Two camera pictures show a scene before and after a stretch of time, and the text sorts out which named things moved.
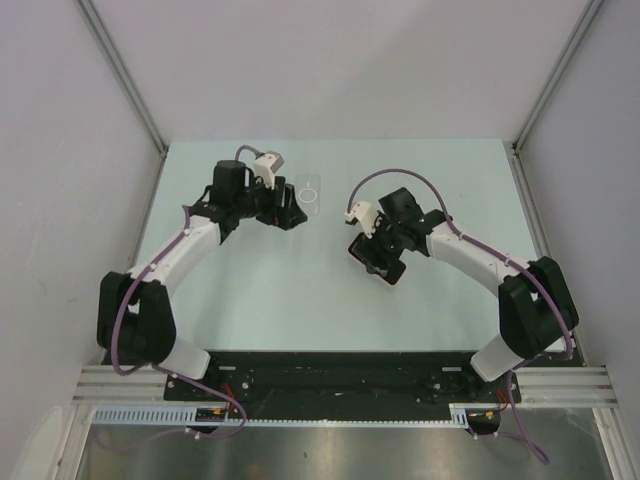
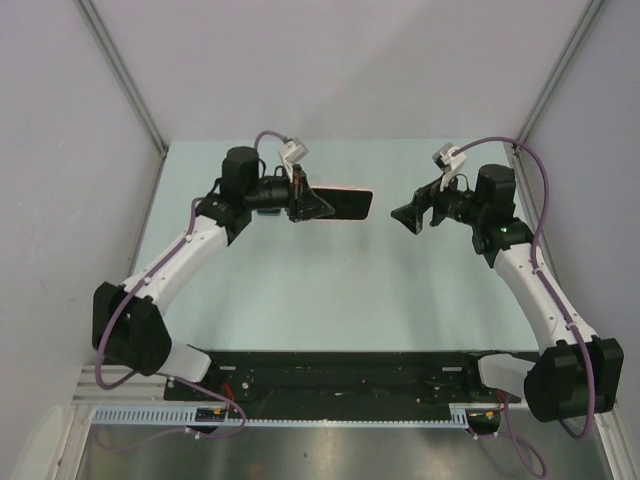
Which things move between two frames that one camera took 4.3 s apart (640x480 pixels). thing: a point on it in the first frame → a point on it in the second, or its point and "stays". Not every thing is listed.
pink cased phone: [378, 259] → [347, 204]
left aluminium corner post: [124, 74] stays
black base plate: [347, 380] stays
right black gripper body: [386, 243] → [451, 203]
